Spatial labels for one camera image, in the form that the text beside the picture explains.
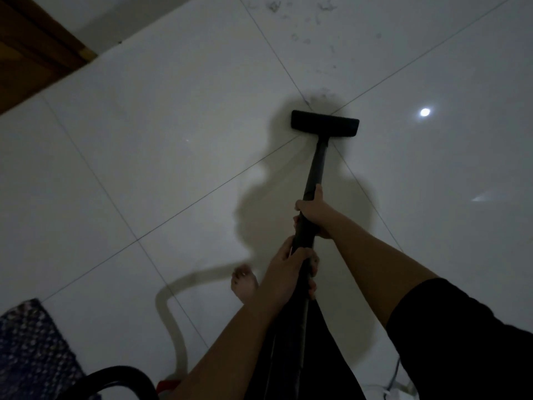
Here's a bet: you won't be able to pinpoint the person's left hand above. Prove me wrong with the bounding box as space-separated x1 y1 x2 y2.
258 236 320 307

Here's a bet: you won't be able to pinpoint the person's right hand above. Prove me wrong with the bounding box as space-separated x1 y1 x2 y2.
293 184 339 240

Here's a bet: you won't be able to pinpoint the black vacuum wand with head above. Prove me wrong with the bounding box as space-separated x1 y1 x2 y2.
284 110 360 400

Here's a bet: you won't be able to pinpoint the person's right forearm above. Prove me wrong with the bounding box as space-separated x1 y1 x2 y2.
326 214 439 329

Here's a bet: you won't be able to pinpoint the person's left forearm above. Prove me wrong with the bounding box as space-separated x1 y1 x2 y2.
167 292 288 400

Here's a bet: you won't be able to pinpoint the person's bare foot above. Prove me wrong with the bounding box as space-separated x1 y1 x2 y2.
231 264 260 305

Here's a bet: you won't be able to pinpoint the black trousers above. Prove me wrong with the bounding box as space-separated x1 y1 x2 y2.
245 297 367 400

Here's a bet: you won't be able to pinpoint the dust and hair clumps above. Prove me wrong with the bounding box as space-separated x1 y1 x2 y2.
258 0 384 50

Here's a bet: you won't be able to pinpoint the red vacuum cleaner body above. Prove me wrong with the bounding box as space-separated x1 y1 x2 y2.
157 379 182 397

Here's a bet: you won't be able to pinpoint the black sleeve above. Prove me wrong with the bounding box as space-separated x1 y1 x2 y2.
386 277 533 400

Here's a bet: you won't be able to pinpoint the dark patterned floor mat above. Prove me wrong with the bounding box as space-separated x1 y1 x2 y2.
0 298 101 400

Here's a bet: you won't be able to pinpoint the brown wooden door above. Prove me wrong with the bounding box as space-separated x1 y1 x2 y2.
0 0 98 116

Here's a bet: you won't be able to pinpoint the black vacuum hose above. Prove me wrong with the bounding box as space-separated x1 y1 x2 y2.
62 366 161 400

